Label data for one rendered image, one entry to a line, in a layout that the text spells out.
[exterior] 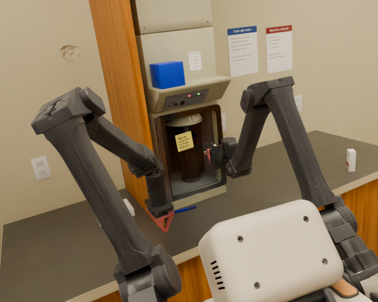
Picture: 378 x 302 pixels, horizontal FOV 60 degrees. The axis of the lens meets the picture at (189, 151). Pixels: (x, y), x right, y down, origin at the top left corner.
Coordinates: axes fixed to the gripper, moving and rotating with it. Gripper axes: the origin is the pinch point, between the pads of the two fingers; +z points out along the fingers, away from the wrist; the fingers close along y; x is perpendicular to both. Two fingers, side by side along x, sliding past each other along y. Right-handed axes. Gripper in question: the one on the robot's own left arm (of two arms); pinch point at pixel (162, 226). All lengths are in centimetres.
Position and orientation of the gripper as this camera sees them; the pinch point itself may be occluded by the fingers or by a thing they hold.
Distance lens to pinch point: 111.6
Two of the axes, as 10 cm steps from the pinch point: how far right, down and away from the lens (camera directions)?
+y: -4.6, -2.5, 8.5
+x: -8.8, 2.5, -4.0
